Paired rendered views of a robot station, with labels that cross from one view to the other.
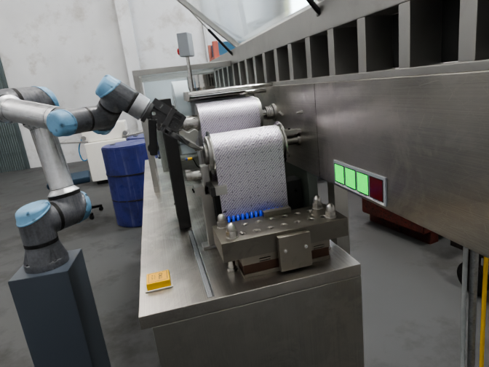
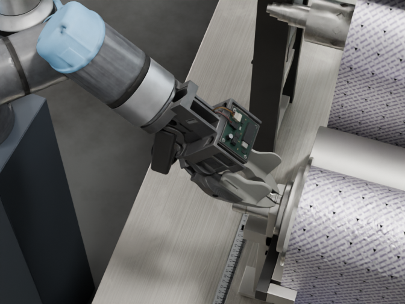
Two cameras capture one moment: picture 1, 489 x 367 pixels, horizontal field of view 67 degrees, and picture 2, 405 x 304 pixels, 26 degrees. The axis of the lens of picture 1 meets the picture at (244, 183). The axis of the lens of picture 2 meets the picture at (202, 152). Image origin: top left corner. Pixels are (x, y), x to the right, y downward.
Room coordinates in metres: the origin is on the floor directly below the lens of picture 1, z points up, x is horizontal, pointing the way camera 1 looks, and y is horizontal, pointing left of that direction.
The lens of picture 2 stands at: (0.71, -0.07, 2.26)
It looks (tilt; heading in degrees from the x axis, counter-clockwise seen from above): 58 degrees down; 31
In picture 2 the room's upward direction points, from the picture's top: straight up
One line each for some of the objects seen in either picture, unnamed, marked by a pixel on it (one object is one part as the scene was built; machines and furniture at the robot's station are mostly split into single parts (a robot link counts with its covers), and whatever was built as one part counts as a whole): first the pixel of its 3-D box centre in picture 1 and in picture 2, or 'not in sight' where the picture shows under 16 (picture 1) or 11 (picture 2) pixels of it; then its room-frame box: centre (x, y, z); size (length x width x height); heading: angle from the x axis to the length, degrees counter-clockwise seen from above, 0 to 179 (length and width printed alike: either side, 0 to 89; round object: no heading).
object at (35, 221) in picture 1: (37, 221); not in sight; (1.29, 0.77, 1.07); 0.13 x 0.12 x 0.14; 148
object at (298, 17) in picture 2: not in sight; (288, 12); (1.47, 0.24, 1.33); 0.06 x 0.03 x 0.03; 103
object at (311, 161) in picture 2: (210, 153); (297, 211); (1.24, 0.10, 1.25); 0.15 x 0.01 x 0.15; 13
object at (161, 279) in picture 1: (158, 279); not in sight; (1.03, 0.30, 0.91); 0.07 x 0.07 x 0.02; 13
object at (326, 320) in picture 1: (212, 255); not in sight; (2.17, 0.26, 0.43); 2.52 x 0.64 x 0.86; 13
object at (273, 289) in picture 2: (220, 190); (281, 295); (1.17, 0.08, 1.13); 0.04 x 0.02 x 0.03; 103
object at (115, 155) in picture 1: (146, 173); not in sight; (4.71, 1.25, 0.48); 1.31 x 0.80 x 0.96; 5
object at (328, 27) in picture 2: (191, 123); (330, 23); (1.48, 0.18, 1.33); 0.06 x 0.06 x 0.06; 13
